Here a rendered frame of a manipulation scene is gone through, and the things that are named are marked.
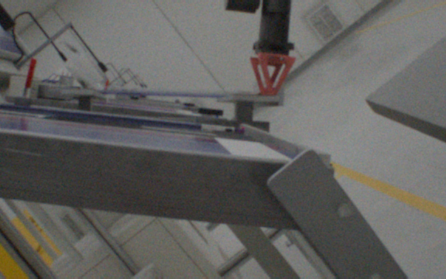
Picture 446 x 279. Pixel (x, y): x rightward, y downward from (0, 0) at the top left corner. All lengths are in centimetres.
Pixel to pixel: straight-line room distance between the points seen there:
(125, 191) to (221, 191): 9
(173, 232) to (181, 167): 150
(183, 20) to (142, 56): 77
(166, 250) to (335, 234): 155
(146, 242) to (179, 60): 672
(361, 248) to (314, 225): 5
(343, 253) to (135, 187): 19
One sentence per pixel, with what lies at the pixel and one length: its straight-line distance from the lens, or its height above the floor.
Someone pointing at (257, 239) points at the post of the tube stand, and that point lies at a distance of 149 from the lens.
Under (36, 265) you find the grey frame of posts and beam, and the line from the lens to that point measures 132.
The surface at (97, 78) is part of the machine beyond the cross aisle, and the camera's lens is 569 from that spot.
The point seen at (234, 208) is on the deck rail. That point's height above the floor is 75.
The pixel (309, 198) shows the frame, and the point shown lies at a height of 72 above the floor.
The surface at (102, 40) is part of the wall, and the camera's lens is 872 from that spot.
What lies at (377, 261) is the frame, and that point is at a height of 64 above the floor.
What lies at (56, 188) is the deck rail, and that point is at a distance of 55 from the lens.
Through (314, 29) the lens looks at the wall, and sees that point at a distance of 892.
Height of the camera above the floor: 86
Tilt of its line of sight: 6 degrees down
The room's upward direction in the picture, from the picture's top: 38 degrees counter-clockwise
